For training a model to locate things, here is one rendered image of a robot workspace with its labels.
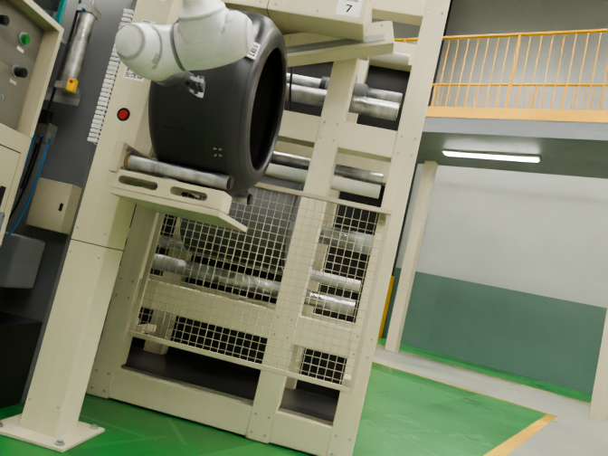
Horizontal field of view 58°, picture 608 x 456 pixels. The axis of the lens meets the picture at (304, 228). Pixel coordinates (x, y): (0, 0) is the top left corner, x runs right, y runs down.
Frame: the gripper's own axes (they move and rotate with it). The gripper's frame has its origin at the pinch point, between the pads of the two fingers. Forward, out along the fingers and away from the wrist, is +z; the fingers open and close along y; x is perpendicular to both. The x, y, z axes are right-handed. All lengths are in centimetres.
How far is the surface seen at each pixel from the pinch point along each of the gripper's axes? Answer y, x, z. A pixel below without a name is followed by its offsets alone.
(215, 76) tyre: -3.2, -5.3, 3.4
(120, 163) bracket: 23.8, 24.6, 10.8
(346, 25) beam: -29, -45, 60
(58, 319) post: 36, 78, 14
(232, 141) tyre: -10.1, 11.4, 10.0
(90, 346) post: 26, 86, 20
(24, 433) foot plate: 34, 112, 5
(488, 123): -152, -121, 539
